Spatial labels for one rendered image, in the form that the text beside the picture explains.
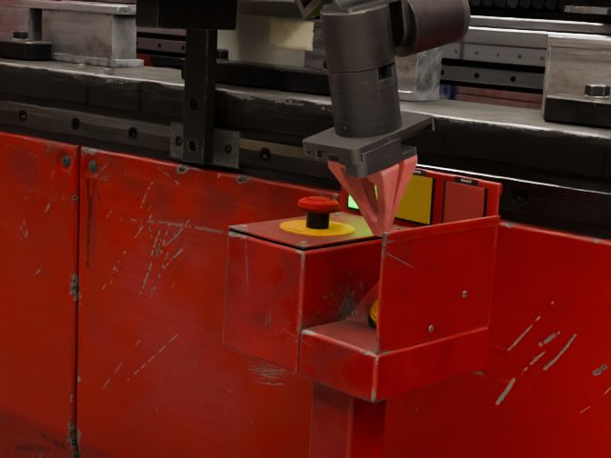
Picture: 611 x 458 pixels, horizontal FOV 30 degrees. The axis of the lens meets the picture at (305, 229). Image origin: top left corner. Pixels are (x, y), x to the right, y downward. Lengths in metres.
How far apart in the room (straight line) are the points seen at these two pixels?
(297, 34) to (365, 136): 0.63
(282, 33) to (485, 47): 0.31
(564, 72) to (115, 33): 0.76
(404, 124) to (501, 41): 0.73
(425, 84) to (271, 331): 0.53
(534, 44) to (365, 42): 0.76
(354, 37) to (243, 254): 0.25
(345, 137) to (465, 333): 0.22
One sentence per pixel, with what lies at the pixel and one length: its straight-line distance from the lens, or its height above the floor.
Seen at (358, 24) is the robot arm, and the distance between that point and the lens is 0.93.
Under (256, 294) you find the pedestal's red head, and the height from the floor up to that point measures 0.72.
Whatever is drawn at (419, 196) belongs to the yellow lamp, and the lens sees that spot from 1.11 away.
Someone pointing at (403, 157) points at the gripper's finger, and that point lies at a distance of 0.96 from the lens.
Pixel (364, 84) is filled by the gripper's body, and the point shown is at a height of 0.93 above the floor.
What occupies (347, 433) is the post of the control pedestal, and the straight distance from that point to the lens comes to 1.09.
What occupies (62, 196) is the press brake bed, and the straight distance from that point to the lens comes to 1.75.
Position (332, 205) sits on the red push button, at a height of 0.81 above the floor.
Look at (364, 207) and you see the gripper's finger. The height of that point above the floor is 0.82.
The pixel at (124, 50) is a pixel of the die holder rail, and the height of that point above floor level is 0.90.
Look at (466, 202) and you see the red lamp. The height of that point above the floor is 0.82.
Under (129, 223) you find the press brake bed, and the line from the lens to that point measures 1.64.
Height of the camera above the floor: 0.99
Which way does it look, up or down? 11 degrees down
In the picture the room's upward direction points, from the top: 3 degrees clockwise
